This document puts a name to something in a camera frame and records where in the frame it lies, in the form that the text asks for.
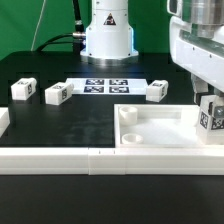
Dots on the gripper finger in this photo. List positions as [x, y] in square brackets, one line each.
[200, 88]
[218, 111]

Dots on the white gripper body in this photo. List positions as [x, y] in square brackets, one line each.
[196, 38]

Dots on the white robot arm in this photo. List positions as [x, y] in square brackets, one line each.
[109, 37]

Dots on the white marker tag sheet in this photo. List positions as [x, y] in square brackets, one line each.
[108, 86]

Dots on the white fence front wall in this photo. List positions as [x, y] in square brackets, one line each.
[111, 161]

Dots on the white fence wall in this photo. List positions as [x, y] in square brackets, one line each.
[111, 161]
[4, 119]

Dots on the white fence left wall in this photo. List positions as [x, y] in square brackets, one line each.
[4, 119]

